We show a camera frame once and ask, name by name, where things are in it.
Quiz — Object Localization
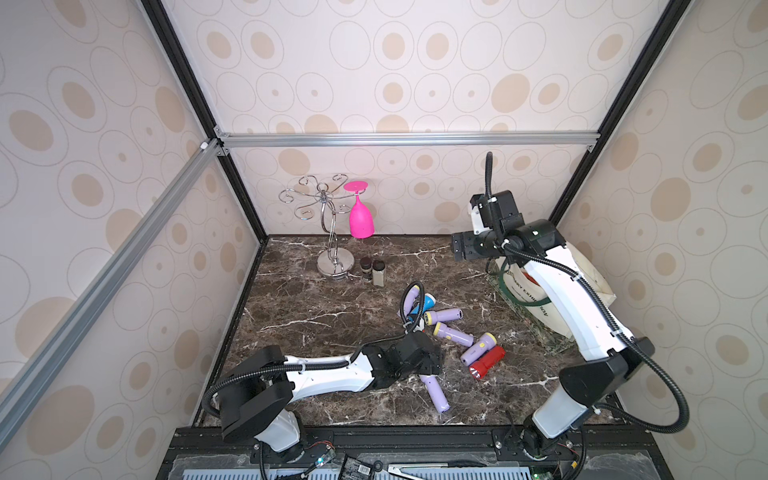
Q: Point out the dark lid jar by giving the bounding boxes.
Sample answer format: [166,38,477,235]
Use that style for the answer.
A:
[359,257,373,279]

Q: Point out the pink plastic wine glass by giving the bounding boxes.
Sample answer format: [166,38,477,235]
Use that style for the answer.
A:
[344,180,375,239]

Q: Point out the chrome glass holder stand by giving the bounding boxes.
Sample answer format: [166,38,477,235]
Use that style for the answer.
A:
[278,173,355,280]

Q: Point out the blue flashlight white rim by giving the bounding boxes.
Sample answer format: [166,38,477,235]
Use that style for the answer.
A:
[411,293,436,314]

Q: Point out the purple flashlight front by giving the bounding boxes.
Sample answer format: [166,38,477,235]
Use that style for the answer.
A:
[419,375,450,413]

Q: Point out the square jar black lid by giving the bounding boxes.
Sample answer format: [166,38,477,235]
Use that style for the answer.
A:
[372,259,386,287]

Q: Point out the large red flashlight right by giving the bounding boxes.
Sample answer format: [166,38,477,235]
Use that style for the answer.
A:
[469,345,506,380]

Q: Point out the purple flashlight yellow button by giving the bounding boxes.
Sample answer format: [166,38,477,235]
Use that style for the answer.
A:
[460,332,497,367]

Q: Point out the black front frame rail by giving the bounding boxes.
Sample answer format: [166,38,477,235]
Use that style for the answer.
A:
[157,425,672,479]

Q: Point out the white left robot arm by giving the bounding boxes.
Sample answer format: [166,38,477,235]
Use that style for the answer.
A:
[202,331,442,453]

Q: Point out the purple flashlight back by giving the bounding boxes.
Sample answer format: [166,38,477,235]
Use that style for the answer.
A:
[401,285,420,319]

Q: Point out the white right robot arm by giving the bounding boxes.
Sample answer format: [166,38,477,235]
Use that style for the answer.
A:
[451,220,655,450]

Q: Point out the cream tote bag green handles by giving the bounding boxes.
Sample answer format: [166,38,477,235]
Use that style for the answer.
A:
[493,242,618,353]

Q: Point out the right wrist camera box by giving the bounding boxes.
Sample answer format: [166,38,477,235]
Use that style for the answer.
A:
[469,190,524,235]

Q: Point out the purple flashlight middle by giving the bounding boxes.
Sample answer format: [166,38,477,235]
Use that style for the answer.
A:
[433,322,474,348]

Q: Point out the purple flashlight lying sideways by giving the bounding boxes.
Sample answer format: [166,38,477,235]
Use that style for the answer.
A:
[424,308,464,325]

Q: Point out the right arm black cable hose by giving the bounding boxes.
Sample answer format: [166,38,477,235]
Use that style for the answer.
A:
[483,151,691,436]

